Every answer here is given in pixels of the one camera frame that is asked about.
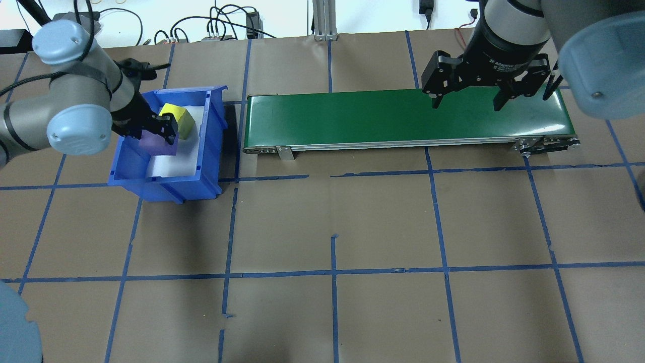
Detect red black conveyor cable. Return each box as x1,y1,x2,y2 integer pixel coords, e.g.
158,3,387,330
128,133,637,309
454,9,484,51

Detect yellow foam cube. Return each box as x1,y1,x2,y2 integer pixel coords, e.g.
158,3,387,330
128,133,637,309
159,103,196,141

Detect black flat box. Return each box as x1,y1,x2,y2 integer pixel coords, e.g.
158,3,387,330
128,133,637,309
0,29,34,54

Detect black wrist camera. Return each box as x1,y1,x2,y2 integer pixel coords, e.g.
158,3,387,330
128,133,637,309
115,57,170,82

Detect white foam pad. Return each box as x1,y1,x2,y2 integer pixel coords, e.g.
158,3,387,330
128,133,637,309
146,103,208,178

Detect green conveyor belt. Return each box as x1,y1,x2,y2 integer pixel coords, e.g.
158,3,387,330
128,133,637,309
242,82,581,161

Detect aluminium profile post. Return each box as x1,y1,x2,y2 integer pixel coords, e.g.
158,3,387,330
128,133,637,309
311,0,340,41

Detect purple foam cube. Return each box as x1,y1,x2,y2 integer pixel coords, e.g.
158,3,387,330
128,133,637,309
138,129,180,156

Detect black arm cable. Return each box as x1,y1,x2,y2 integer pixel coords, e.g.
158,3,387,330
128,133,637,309
542,59,566,101

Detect blue plastic storage bin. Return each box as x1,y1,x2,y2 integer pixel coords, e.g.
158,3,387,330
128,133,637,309
107,85,228,204

